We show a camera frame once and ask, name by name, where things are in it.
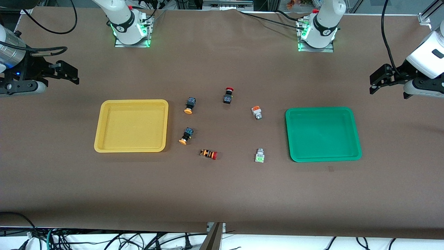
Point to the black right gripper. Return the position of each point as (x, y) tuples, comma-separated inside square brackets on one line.
[(33, 67)]

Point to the green plastic tray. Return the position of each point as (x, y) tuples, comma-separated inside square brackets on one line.
[(322, 134)]

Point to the orange button white body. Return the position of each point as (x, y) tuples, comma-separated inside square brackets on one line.
[(256, 112)]

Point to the brown table mat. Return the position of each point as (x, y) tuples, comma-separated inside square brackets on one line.
[(222, 191)]

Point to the red push button black body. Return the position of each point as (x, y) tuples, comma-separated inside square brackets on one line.
[(228, 95)]

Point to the aluminium frame profile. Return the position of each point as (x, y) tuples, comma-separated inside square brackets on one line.
[(428, 14)]

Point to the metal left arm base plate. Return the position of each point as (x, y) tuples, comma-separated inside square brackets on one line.
[(329, 49)]

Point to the yellow push button black body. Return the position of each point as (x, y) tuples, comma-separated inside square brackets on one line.
[(190, 105), (186, 135)]

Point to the red button orange striped body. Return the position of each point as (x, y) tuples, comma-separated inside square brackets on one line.
[(208, 154)]

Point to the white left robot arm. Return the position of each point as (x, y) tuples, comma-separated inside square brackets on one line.
[(324, 24)]

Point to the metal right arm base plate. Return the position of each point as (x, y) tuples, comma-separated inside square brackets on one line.
[(147, 31)]

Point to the yellow plastic tray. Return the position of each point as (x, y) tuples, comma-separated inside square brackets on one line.
[(131, 125)]

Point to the green button white body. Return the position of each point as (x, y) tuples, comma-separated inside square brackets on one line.
[(259, 156)]

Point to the grey table leg post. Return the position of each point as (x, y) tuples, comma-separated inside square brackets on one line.
[(212, 238)]

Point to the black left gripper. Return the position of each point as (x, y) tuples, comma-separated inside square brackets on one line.
[(399, 74)]

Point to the grey metal box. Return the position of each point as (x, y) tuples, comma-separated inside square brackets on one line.
[(227, 4)]

